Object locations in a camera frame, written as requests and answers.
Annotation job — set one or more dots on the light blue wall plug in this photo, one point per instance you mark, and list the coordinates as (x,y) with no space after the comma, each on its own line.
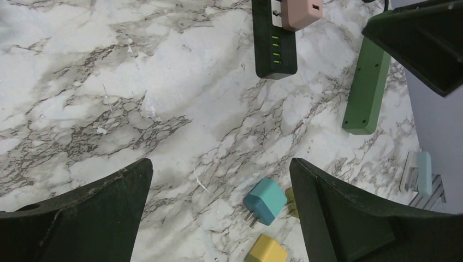
(417,172)

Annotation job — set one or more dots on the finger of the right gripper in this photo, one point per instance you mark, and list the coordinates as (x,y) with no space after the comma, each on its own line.
(426,38)

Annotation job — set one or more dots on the teal USB plug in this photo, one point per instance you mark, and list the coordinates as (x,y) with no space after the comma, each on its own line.
(264,202)

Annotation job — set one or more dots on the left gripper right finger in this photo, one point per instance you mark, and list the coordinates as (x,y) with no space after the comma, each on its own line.
(341,222)

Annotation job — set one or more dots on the pink USB plug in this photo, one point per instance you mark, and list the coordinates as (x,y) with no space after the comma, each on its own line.
(298,14)

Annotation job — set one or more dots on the yellow USB plug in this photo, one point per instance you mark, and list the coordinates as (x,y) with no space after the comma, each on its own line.
(291,204)
(266,249)

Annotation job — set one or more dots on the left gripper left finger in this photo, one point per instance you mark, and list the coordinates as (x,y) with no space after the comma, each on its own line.
(96,222)

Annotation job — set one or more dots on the black strip with pink plugs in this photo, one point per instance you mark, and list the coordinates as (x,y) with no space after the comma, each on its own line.
(274,47)

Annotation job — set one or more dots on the green power strip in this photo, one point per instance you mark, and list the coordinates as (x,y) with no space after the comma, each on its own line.
(367,89)

